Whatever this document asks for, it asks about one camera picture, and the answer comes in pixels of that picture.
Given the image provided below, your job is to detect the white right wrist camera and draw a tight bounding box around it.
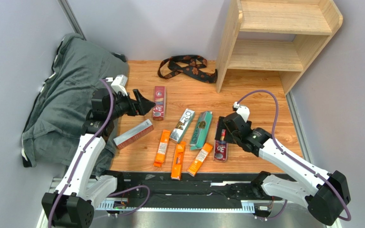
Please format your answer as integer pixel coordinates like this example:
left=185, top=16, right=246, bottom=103
left=233, top=102, right=250, bottom=122

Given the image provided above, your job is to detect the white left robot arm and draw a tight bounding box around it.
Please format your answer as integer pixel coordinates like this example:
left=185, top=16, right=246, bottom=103
left=41, top=88, right=155, bottom=228

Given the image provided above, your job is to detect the silver red toothpaste box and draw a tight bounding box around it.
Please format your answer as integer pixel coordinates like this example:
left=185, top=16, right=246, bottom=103
left=114, top=119, right=154, bottom=149

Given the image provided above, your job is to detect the silver teal Oral toothpaste box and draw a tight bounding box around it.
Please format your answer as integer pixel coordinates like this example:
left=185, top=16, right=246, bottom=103
left=170, top=108, right=195, bottom=143

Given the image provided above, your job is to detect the dark green pillow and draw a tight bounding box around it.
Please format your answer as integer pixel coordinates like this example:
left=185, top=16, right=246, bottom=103
left=21, top=33, right=129, bottom=168

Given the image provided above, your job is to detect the orange toothpaste box right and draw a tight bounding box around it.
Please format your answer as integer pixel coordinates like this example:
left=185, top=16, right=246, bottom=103
left=187, top=143, right=213, bottom=177

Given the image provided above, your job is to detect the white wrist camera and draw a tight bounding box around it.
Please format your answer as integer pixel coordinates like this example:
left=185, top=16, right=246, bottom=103
left=233, top=102, right=250, bottom=122
left=105, top=75, right=128, bottom=96

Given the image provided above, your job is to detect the red 3D toothpaste box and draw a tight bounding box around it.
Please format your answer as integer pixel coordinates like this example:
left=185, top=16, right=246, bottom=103
left=152, top=86, right=167, bottom=121
left=213, top=141, right=228, bottom=162

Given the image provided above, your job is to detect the black orange patterned strap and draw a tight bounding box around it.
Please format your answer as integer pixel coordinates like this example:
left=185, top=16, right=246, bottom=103
left=157, top=55, right=218, bottom=84

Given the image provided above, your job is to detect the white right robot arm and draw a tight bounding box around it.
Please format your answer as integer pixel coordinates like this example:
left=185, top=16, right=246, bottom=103
left=215, top=113, right=351, bottom=226

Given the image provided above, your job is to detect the orange toothpaste box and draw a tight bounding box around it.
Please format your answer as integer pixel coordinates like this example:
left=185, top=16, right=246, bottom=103
left=171, top=141, right=186, bottom=180
left=154, top=130, right=171, bottom=167
left=187, top=143, right=213, bottom=177

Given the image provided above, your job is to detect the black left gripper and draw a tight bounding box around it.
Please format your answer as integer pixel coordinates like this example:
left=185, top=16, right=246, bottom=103
left=107, top=89, right=155, bottom=121

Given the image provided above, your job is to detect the orange toothpaste box middle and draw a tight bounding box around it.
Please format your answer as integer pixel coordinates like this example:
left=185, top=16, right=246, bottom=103
left=171, top=141, right=186, bottom=180

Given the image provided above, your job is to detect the wooden two-tier shelf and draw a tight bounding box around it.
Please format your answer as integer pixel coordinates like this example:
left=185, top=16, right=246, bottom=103
left=216, top=0, right=343, bottom=93

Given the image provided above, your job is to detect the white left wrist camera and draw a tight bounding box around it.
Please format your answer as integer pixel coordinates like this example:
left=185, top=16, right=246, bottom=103
left=105, top=75, right=128, bottom=96

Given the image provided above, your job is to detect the orange toothpaste box left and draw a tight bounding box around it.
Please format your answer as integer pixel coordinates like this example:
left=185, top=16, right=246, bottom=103
left=154, top=130, right=171, bottom=167

